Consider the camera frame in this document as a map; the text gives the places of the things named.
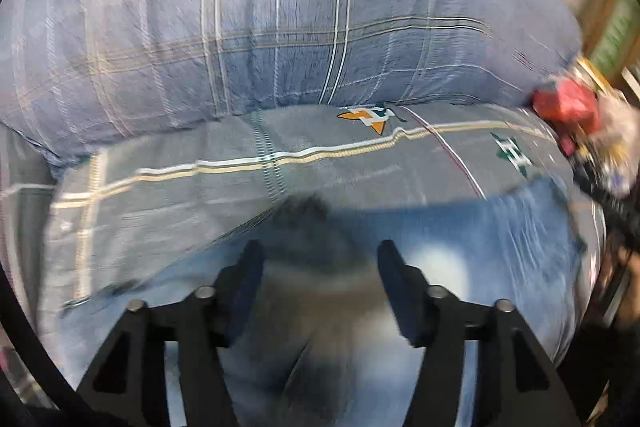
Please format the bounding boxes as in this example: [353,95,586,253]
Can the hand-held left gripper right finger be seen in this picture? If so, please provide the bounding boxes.
[376,239,583,427]

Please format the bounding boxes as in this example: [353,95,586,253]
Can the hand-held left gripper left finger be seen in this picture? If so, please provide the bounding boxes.
[75,239,266,427]

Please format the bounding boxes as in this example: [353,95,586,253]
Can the blue denim pants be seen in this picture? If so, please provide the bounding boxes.
[40,179,587,427]

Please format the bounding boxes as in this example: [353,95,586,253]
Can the grey star-print bed sheet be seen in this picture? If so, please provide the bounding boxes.
[0,102,607,408]

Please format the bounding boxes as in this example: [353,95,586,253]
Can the red soft item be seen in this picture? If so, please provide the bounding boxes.
[531,77,602,134]

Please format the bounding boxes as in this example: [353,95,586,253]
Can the white plastic bag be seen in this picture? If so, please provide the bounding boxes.
[592,89,640,200]

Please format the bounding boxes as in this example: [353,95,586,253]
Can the blue plaid pillow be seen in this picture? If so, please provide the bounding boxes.
[0,0,583,160]

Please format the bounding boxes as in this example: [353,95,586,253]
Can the green printed board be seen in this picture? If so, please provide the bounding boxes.
[590,0,640,78]

